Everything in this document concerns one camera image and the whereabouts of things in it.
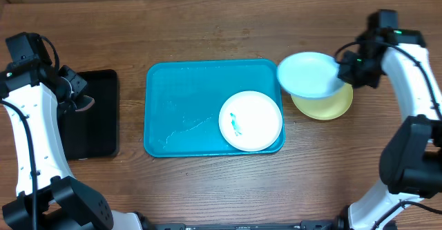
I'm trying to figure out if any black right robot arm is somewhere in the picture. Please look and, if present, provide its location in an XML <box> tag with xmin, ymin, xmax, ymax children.
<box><xmin>334</xmin><ymin>29</ymin><xmax>441</xmax><ymax>229</ymax></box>

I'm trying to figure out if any black plastic tray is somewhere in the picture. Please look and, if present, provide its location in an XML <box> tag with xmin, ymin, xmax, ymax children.
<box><xmin>58</xmin><ymin>69</ymin><xmax>119</xmax><ymax>160</ymax></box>

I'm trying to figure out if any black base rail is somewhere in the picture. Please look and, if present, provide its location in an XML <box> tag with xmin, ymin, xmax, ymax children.
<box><xmin>140</xmin><ymin>217</ymin><xmax>349</xmax><ymax>230</ymax></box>

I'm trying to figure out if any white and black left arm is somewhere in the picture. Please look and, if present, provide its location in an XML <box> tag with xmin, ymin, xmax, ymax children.
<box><xmin>1</xmin><ymin>63</ymin><xmax>148</xmax><ymax>229</ymax></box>

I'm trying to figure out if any light blue plate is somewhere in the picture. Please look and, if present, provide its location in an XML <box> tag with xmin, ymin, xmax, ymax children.
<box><xmin>277</xmin><ymin>52</ymin><xmax>345</xmax><ymax>99</ymax></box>

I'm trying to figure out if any yellow-green plate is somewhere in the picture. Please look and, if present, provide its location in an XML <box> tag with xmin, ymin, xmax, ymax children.
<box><xmin>291</xmin><ymin>84</ymin><xmax>353</xmax><ymax>120</ymax></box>

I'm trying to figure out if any brown bow-shaped sponge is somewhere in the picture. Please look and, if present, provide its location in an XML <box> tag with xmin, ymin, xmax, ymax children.
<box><xmin>75</xmin><ymin>95</ymin><xmax>95</xmax><ymax>112</ymax></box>

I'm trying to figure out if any teal plastic serving tray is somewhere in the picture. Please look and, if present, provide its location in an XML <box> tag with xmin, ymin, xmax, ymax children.
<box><xmin>144</xmin><ymin>59</ymin><xmax>282</xmax><ymax>158</ymax></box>

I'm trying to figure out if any white plate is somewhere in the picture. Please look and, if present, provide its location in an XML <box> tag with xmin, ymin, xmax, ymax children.
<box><xmin>218</xmin><ymin>90</ymin><xmax>282</xmax><ymax>152</ymax></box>

